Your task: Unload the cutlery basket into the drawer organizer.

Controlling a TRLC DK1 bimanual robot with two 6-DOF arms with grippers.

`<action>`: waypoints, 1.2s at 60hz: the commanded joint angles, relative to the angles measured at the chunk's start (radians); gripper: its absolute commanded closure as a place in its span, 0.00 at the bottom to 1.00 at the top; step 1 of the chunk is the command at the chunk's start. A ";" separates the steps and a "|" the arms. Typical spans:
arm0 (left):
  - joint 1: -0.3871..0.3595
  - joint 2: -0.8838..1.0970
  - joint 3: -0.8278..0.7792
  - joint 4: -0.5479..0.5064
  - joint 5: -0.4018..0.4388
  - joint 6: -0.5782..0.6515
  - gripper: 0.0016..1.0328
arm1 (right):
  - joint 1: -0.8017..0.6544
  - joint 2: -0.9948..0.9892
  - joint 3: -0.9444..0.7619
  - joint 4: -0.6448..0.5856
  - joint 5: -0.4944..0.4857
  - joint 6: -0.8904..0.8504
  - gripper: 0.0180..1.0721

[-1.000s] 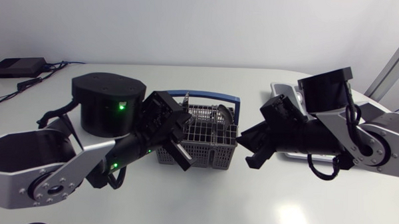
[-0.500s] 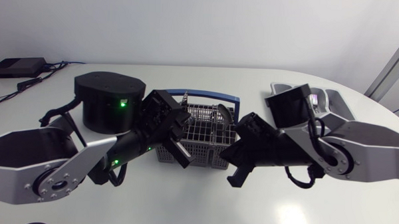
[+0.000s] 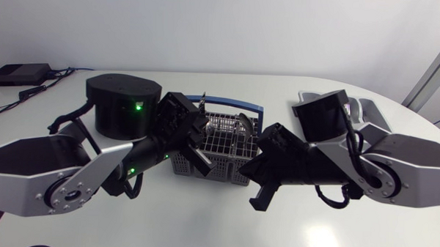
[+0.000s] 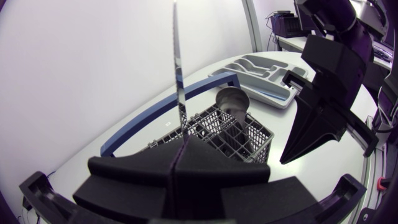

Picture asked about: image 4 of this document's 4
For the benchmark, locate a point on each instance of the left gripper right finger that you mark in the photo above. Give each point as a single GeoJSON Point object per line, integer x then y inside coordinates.
{"type": "Point", "coordinates": [224, 180]}

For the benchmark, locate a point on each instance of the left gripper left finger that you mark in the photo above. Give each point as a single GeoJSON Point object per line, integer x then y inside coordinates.
{"type": "Point", "coordinates": [130, 174]}

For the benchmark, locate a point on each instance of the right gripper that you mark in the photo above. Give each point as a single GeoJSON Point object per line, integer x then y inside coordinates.
{"type": "Point", "coordinates": [342, 93]}

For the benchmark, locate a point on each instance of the steel knife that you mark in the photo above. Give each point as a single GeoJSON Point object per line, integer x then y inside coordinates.
{"type": "Point", "coordinates": [178, 71]}

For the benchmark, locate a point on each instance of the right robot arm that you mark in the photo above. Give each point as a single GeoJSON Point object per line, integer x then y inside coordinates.
{"type": "Point", "coordinates": [335, 15]}

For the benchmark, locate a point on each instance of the grey cutlery tray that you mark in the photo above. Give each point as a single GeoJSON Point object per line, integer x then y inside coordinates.
{"type": "Point", "coordinates": [264, 85]}

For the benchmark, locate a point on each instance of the grey cutlery basket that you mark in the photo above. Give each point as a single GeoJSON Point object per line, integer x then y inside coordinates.
{"type": "Point", "coordinates": [161, 107]}

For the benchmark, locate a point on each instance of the steel spoon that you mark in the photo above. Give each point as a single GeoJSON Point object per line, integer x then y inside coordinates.
{"type": "Point", "coordinates": [232, 99]}

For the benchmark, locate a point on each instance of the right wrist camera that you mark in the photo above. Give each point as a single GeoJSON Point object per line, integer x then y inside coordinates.
{"type": "Point", "coordinates": [332, 59]}

